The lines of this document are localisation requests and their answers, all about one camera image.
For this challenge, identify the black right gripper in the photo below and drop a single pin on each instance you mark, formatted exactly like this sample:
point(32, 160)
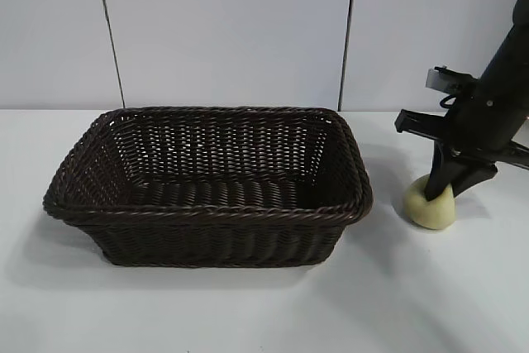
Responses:
point(483, 121)

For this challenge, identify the pale yellow egg yolk pastry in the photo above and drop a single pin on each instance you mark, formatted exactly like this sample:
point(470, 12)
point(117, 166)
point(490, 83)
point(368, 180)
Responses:
point(417, 208)

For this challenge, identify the dark brown wicker basket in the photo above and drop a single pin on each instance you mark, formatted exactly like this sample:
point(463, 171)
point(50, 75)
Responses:
point(206, 216)

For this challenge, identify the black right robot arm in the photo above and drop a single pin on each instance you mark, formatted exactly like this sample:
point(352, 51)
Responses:
point(521, 14)

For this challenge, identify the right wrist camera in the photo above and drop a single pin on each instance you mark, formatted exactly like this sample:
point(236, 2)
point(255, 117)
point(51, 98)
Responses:
point(438, 79)

